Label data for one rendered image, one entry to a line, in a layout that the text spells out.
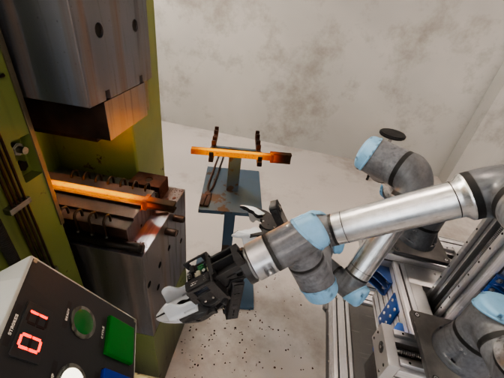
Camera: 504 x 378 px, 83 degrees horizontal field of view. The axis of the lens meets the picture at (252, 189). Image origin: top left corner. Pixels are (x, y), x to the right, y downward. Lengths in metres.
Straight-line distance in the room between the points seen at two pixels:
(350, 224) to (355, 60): 3.06
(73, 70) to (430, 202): 0.74
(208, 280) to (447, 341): 0.74
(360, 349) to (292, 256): 1.23
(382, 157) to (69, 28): 0.80
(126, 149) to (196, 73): 2.80
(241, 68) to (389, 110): 1.82
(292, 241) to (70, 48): 0.54
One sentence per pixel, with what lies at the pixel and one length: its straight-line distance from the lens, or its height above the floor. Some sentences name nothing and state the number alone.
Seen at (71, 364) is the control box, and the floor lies 1.10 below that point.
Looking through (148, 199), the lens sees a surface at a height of 1.01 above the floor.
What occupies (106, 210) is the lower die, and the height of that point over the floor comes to 0.99.
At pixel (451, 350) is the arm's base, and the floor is 0.86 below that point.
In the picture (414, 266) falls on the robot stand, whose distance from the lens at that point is 1.44.
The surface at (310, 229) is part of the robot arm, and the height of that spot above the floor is 1.27.
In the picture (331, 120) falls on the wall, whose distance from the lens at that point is 3.75.
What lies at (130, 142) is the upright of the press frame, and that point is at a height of 1.09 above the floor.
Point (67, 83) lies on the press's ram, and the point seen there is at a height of 1.41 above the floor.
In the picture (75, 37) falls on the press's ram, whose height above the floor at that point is 1.50.
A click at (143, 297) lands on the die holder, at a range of 1.09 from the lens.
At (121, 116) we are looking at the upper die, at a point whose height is 1.31.
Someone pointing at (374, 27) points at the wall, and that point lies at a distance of 3.60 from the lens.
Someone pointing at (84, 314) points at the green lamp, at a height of 1.09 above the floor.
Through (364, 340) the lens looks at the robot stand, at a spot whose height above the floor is 0.21.
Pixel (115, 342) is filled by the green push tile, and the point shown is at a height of 1.03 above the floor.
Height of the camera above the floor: 1.60
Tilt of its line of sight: 34 degrees down
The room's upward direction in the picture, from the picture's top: 8 degrees clockwise
